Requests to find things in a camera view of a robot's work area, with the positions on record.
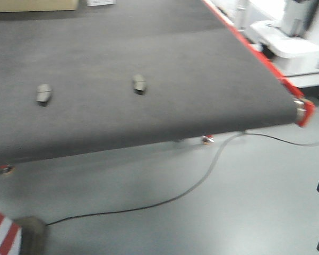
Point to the cardboard box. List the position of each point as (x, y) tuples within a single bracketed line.
[(38, 5)]

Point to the red white cone right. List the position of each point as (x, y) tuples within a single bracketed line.
[(26, 235)]

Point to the white machine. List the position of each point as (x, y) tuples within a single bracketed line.
[(287, 33)]

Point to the white long box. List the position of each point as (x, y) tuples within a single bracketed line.
[(100, 2)]

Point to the brake pad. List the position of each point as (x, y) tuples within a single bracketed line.
[(139, 84), (44, 94)]

